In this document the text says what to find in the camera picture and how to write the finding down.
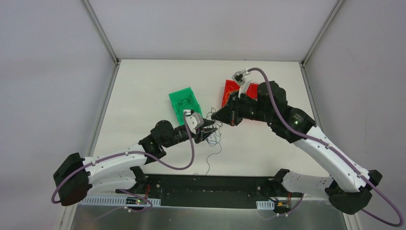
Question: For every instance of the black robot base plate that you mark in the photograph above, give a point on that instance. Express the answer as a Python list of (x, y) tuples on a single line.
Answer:
[(209, 191)]

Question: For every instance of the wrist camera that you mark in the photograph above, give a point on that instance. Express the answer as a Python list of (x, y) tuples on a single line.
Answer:
[(243, 81), (193, 119)]

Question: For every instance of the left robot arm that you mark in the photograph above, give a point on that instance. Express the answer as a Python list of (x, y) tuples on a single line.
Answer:
[(79, 176)]

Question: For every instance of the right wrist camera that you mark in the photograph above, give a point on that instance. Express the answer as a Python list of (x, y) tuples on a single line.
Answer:
[(243, 81)]

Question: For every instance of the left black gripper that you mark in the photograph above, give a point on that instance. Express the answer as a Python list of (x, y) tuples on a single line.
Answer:
[(199, 133)]

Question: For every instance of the green plastic bin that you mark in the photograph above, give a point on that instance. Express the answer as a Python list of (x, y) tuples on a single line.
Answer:
[(181, 100)]

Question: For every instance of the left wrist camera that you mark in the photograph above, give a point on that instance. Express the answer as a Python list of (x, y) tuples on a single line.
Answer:
[(193, 119)]

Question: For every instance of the red double plastic bin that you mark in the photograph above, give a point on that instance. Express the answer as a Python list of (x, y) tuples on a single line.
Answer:
[(231, 86)]

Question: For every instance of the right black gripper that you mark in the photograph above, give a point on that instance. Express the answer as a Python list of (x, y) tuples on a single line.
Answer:
[(233, 112)]

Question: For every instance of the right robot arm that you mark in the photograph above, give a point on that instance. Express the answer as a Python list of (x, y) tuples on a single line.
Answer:
[(347, 187)]

